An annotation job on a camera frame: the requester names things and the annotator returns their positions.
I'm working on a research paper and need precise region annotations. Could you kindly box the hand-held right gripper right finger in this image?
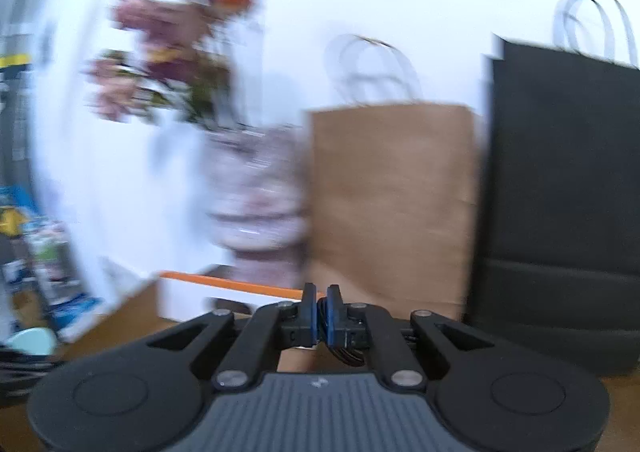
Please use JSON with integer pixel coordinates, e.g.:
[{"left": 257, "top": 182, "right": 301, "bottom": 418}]
[{"left": 325, "top": 284, "right": 496, "bottom": 390}]

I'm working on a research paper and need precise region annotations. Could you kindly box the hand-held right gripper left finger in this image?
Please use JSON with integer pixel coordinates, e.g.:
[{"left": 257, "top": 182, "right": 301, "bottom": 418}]
[{"left": 147, "top": 282, "right": 321, "bottom": 390}]

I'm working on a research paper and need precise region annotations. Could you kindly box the small black cable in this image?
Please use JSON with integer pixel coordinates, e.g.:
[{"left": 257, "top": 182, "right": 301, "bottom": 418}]
[{"left": 318, "top": 299, "right": 373, "bottom": 369}]

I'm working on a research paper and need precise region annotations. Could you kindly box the orange white cardboard box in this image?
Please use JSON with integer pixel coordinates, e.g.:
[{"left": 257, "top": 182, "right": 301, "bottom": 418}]
[{"left": 157, "top": 271, "right": 321, "bottom": 373}]

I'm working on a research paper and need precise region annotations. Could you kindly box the brown paper bag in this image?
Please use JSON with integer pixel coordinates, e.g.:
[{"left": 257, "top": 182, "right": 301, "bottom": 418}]
[{"left": 306, "top": 34, "right": 481, "bottom": 323}]

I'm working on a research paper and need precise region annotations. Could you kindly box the purple grey textured vase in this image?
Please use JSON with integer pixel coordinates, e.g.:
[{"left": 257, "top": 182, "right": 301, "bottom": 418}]
[{"left": 205, "top": 127, "right": 311, "bottom": 287}]

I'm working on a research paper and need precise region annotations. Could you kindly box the blue white printed bag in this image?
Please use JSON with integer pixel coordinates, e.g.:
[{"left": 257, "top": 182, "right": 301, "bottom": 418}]
[{"left": 45, "top": 294, "right": 103, "bottom": 333}]

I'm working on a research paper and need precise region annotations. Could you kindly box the black paper bag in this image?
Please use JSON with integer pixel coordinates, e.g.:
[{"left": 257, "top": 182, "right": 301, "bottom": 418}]
[{"left": 465, "top": 0, "right": 640, "bottom": 378}]

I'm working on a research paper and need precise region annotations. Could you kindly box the green plastic basin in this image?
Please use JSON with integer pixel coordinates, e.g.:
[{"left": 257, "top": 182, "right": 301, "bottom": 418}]
[{"left": 7, "top": 327, "right": 58, "bottom": 358}]

